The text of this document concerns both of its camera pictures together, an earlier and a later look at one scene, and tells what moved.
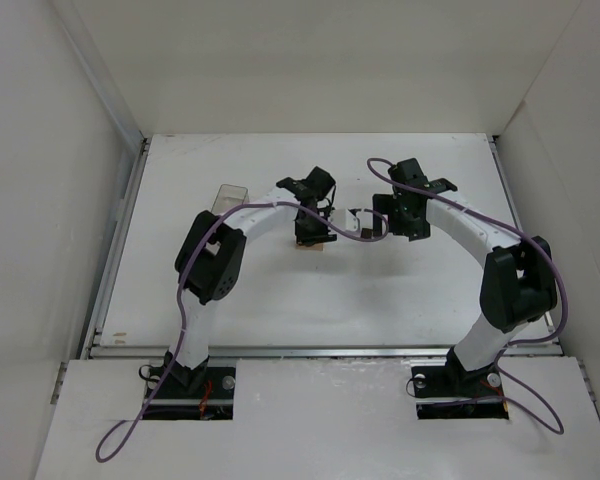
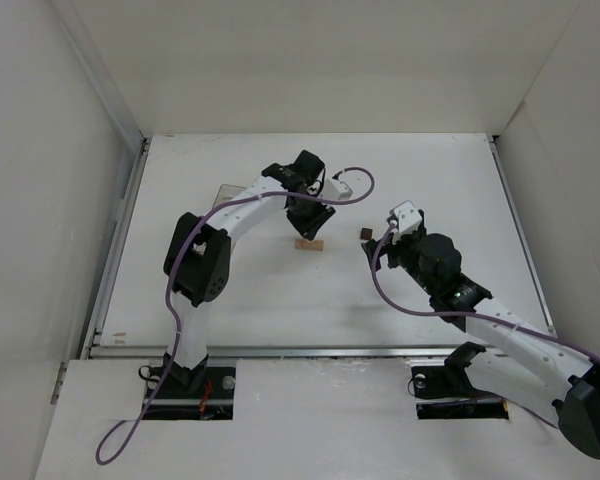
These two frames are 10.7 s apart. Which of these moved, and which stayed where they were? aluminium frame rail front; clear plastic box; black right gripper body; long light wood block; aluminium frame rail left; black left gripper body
Moved: black right gripper body; black left gripper body
Stayed: clear plastic box; aluminium frame rail front; long light wood block; aluminium frame rail left
